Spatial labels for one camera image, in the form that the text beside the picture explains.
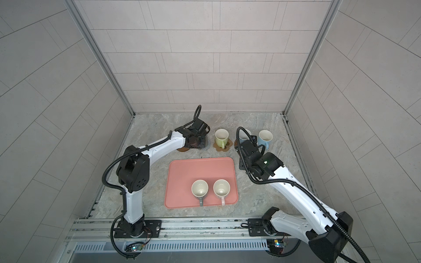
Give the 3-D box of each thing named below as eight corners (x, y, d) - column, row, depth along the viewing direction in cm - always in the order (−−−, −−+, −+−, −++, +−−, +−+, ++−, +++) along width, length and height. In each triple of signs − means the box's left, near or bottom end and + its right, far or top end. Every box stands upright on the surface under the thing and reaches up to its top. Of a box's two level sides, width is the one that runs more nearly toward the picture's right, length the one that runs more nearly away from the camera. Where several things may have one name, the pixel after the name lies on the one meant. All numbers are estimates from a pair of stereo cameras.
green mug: (212, 148, 100) (211, 138, 92) (218, 137, 106) (218, 126, 97) (223, 153, 98) (223, 143, 90) (228, 141, 104) (230, 130, 95)
